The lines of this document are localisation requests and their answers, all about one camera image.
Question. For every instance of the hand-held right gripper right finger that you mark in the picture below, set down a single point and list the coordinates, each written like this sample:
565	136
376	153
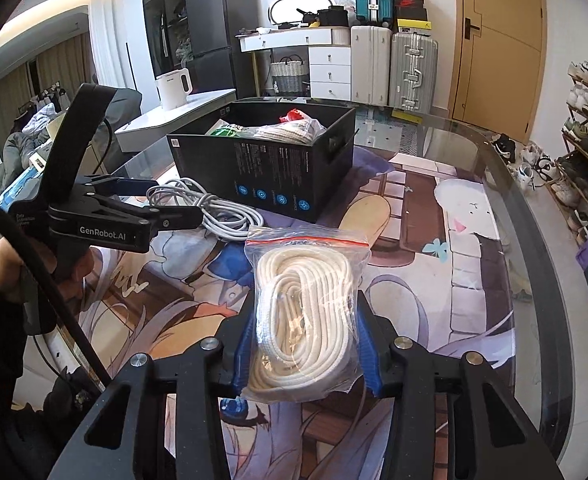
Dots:
369	360

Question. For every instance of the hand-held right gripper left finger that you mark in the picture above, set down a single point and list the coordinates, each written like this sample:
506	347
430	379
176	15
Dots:
248	355

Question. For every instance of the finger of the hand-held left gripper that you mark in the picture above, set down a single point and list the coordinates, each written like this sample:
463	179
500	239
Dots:
173	215
133	187

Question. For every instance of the small green packet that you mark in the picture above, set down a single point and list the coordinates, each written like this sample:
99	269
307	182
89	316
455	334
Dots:
221	133

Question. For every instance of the black cardboard box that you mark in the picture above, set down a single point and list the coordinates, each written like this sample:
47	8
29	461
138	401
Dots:
274	170

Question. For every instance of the green white medicine packet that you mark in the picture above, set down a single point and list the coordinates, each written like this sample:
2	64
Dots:
239	125

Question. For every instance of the red-edged white packet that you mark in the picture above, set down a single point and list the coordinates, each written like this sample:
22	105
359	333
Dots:
291	115

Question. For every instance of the person's left hand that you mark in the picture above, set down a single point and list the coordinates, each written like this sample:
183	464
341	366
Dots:
3	262

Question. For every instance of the white side table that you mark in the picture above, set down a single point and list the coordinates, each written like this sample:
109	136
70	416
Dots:
173	120

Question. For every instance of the dark grey duvet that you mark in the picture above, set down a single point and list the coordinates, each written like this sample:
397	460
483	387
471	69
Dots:
123	107

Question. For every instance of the blue packet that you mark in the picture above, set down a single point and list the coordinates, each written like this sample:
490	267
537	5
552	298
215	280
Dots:
18	185

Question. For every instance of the cream cylindrical container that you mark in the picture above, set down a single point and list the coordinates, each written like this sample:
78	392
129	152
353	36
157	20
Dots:
56	127

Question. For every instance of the white electric kettle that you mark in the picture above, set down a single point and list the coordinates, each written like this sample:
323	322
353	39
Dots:
171	90

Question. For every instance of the pile of light clothes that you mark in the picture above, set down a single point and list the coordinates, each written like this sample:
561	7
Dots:
18	150

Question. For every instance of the printed cartoon table mat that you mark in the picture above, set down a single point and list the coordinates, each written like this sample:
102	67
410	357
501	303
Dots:
424	260

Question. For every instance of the clothes rack with garments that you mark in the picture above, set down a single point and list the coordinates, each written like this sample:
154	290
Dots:
43	100

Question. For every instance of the brown curtain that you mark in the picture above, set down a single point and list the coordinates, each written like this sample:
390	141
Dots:
58	70

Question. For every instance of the dark glass wardrobe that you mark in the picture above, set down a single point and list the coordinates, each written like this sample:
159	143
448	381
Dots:
161	10

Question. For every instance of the woven basket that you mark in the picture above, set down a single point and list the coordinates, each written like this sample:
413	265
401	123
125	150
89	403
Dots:
289	76

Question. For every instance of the black refrigerator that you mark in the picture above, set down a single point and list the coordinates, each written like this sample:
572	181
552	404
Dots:
218	20

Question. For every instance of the white vanity desk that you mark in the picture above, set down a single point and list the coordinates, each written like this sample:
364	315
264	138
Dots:
329	70

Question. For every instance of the grey patterned rug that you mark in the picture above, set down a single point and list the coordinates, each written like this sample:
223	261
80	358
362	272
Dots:
409	130

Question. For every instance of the oval vanity mirror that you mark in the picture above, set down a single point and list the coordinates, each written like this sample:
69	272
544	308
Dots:
294	7

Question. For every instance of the white suitcase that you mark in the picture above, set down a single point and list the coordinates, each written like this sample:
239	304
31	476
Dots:
370	65

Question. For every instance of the pile of sneakers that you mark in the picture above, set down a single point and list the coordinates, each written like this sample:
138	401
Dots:
524	165

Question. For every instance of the black bag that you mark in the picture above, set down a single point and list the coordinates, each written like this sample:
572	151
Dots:
333	16

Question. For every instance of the silver suitcase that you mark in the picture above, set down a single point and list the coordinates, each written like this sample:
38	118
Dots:
413	70

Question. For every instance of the stack of shoe boxes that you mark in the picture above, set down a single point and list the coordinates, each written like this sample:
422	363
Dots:
411	5

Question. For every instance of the wooden door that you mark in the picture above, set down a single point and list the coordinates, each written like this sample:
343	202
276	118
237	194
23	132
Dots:
499	50

